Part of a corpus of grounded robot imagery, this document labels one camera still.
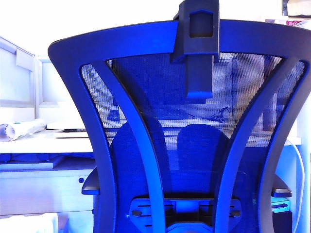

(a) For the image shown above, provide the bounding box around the black mesh office chair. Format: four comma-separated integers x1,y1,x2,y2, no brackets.
48,0,311,233

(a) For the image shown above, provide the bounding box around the grey flat laptop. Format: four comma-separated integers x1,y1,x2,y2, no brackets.
54,129,92,139

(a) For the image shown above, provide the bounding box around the white rear partition panel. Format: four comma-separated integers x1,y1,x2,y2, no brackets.
35,55,84,122

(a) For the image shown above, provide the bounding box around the white drawer cabinet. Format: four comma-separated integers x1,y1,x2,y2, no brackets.
0,169,98,233

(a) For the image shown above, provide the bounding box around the white sliding keyboard tray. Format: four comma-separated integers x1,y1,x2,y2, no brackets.
0,155,65,171

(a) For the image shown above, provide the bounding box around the rolled white plastic sheet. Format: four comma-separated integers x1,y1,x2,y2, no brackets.
0,118,47,143

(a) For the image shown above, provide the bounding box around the white side partition panel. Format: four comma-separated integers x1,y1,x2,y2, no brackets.
0,35,37,120

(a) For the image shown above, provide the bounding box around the light blue cardboard box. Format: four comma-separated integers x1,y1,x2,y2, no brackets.
270,197,291,214

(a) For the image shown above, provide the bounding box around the white round pillar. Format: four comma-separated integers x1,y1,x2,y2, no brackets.
295,104,311,233

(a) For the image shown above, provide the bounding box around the black computer case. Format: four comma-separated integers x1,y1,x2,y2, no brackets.
271,210,293,233

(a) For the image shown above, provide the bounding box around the white cable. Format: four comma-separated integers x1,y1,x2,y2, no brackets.
286,137,306,233

